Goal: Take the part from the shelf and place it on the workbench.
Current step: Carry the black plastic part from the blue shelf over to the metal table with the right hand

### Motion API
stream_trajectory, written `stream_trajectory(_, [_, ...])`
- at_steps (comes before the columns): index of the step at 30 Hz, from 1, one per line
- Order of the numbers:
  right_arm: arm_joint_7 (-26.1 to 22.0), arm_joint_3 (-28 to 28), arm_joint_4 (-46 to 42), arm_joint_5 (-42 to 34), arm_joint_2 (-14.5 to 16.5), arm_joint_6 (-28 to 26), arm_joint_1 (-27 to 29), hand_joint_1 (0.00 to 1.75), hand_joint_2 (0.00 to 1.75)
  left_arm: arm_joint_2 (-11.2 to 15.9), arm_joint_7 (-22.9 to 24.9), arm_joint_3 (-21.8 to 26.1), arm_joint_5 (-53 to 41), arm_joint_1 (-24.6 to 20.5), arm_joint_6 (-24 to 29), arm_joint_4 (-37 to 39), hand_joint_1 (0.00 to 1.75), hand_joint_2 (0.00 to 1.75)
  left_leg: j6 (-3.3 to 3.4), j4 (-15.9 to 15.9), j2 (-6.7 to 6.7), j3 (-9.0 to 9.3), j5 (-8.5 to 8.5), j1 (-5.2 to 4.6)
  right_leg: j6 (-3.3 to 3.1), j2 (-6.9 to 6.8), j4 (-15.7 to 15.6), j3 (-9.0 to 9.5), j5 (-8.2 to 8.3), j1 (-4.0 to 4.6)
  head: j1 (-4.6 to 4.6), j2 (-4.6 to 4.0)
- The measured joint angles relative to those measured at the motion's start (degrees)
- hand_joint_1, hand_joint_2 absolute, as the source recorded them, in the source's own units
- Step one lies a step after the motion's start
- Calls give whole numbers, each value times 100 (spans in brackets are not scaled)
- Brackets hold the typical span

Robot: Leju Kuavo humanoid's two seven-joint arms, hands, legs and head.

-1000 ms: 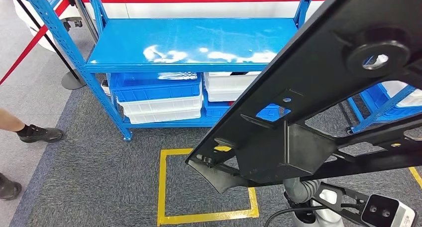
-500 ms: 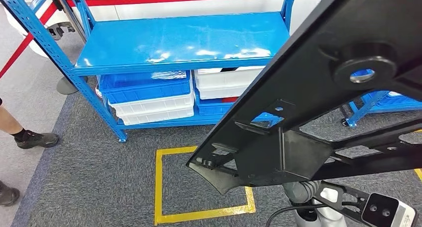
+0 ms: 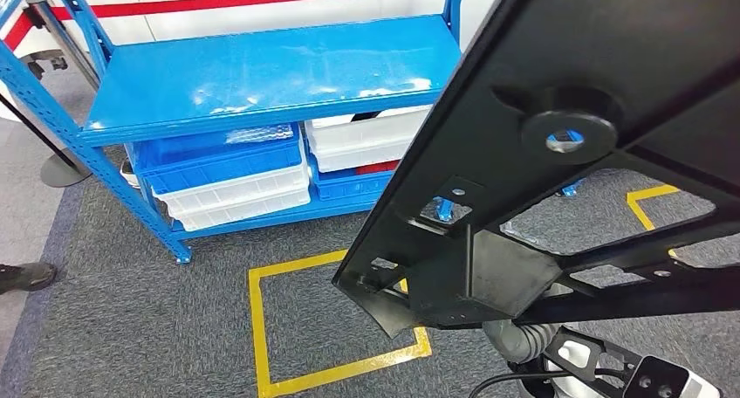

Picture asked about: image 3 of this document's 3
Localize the red flat item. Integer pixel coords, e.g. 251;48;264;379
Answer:
353;159;401;177

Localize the blue plastic bin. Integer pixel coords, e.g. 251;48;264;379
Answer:
307;152;400;202
127;123;305;196

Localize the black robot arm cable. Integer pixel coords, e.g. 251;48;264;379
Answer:
468;369;628;398

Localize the white plastic bin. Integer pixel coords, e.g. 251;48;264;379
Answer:
168;186;312;233
312;136;415;174
303;105;434;154
151;152;311;216

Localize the black belt stanchion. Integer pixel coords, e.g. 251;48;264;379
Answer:
0;92;93;189

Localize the black plastic plate bracket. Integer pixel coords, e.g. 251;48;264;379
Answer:
332;0;740;340

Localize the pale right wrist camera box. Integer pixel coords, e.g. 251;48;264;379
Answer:
623;355;721;398

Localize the clear bubble wrap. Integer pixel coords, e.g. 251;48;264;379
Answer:
225;123;297;146

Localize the grey belt stanchion post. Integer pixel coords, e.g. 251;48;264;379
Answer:
24;0;100;91

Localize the person's foot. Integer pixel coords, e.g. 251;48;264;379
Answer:
0;262;58;297

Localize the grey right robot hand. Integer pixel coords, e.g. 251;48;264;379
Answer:
483;319;524;365

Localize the white car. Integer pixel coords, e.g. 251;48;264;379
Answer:
54;0;510;52

